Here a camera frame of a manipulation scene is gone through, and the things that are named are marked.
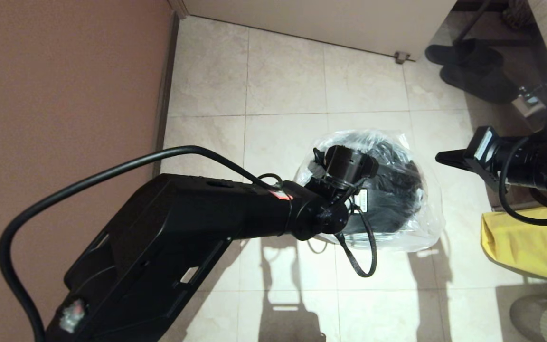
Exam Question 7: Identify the dark mop head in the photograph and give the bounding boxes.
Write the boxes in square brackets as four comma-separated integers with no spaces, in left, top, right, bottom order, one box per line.
[500,0,533,31]

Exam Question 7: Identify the clear plastic trash bag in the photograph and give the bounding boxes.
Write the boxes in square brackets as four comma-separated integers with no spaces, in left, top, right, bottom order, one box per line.
[294,129,446,252]

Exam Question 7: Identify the left arm looped black cable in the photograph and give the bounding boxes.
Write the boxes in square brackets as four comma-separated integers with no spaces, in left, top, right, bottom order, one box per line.
[335,209,378,278]

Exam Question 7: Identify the dark slanted pole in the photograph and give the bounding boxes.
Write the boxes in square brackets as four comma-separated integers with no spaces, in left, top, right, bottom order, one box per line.
[453,0,492,46]

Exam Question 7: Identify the white door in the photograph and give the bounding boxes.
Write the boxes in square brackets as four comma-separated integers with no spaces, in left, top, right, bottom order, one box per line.
[181,0,459,63]

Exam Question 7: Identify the grey round trash bin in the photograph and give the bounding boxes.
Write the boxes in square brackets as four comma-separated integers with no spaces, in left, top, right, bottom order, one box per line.
[319,135,425,237]

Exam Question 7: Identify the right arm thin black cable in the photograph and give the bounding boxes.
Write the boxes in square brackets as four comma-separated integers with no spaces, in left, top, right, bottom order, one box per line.
[498,137,547,227]

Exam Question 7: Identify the yellow fabric bag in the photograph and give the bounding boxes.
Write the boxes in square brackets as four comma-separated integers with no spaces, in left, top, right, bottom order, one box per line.
[481,202,547,285]

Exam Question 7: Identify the black slipper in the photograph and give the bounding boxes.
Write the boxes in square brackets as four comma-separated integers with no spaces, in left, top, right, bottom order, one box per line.
[439,64,519,106]
[424,40,504,73]

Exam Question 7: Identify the left arm long black cable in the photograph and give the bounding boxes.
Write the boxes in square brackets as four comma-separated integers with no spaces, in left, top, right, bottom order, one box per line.
[0,145,283,342]

